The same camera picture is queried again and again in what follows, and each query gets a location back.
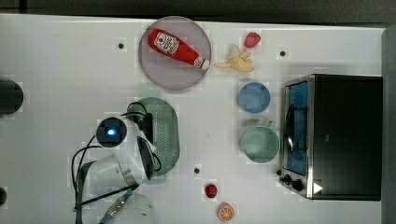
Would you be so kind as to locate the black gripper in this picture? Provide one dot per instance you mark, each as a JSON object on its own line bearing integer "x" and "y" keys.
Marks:
{"x": 145, "y": 124}

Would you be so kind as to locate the green plastic strainer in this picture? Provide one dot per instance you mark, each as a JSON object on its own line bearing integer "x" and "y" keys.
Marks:
{"x": 165, "y": 134}

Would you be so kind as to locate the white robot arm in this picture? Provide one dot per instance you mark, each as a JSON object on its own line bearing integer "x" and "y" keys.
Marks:
{"x": 129, "y": 164}

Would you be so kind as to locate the purple round plate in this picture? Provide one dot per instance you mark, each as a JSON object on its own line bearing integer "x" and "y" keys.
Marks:
{"x": 168, "y": 73}

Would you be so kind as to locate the red ketchup bottle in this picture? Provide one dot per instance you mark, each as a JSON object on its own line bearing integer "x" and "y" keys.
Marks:
{"x": 173, "y": 47}

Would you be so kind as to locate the red strawberry toy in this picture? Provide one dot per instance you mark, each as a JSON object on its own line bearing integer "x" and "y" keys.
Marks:
{"x": 211, "y": 191}

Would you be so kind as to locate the blue cup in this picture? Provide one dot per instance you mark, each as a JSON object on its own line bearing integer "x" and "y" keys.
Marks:
{"x": 254, "y": 97}

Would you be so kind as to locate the yellow peeled banana toy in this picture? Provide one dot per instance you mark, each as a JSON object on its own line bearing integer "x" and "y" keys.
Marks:
{"x": 237, "y": 60}

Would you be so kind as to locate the green mug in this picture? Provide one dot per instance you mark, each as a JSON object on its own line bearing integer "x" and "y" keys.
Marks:
{"x": 260, "y": 143}

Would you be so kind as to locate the orange slice toy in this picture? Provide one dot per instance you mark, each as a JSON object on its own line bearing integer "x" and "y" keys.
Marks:
{"x": 225, "y": 212}

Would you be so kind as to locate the pink strawberry toy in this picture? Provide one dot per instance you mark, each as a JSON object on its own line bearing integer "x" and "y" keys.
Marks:
{"x": 252, "y": 40}

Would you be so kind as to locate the black toaster oven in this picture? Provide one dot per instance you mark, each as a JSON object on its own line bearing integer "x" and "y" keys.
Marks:
{"x": 331, "y": 137}

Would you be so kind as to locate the black cylinder post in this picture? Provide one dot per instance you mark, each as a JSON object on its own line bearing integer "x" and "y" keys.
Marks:
{"x": 11, "y": 97}

